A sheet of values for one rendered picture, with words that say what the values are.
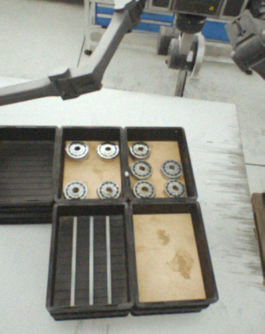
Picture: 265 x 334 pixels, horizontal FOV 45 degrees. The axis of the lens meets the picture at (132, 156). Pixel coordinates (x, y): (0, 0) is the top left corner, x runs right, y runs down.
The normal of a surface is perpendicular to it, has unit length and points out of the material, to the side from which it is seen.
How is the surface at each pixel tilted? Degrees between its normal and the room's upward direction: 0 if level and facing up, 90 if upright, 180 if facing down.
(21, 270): 0
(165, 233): 0
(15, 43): 0
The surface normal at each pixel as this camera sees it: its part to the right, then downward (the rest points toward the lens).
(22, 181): 0.09, -0.57
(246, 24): -0.69, -0.07
